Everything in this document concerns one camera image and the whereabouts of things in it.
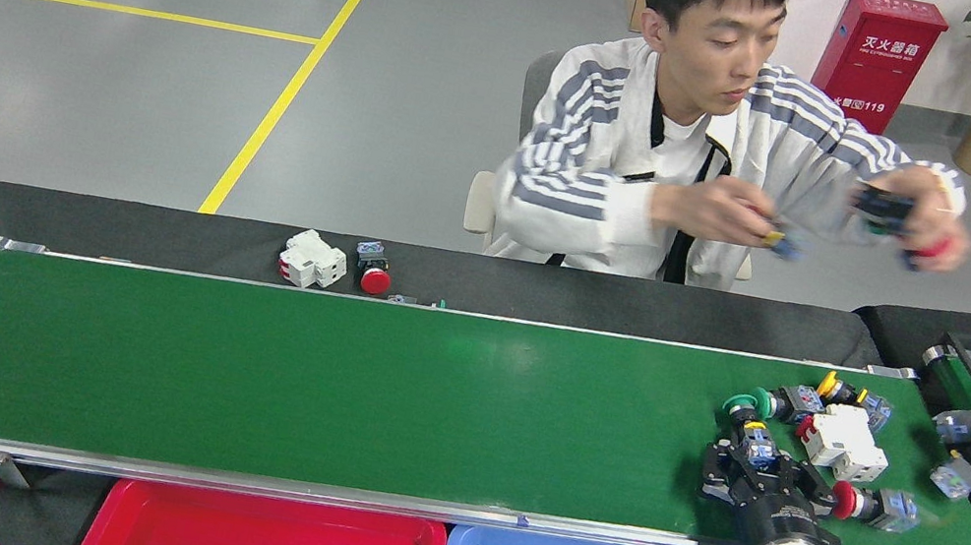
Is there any person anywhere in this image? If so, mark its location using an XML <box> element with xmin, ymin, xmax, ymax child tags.
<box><xmin>459</xmin><ymin>0</ymin><xmax>971</xmax><ymax>338</ymax></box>

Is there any red fire extinguisher box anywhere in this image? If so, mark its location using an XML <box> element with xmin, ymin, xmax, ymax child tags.
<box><xmin>804</xmin><ymin>0</ymin><xmax>952</xmax><ymax>144</ymax></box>

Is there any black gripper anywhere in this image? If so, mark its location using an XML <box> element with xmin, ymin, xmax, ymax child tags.
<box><xmin>688</xmin><ymin>430</ymin><xmax>862</xmax><ymax>545</ymax></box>

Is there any person's right hand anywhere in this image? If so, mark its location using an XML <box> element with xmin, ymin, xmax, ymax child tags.
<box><xmin>647</xmin><ymin>165</ymin><xmax>786</xmax><ymax>255</ymax></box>

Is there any person's left hand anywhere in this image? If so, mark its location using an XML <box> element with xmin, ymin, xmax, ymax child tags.
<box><xmin>857</xmin><ymin>156</ymin><xmax>971</xmax><ymax>280</ymax></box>

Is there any white circuit breaker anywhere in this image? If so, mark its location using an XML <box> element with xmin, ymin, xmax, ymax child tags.
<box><xmin>788</xmin><ymin>396</ymin><xmax>899</xmax><ymax>491</ymax></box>
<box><xmin>273</xmin><ymin>224</ymin><xmax>353</xmax><ymax>296</ymax></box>

